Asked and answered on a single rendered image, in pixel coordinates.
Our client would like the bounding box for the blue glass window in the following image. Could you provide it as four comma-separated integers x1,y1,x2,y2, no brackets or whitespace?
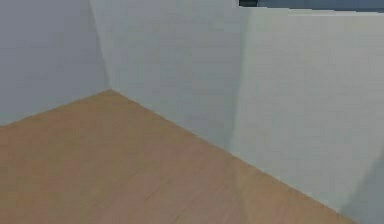
238,0,384,14

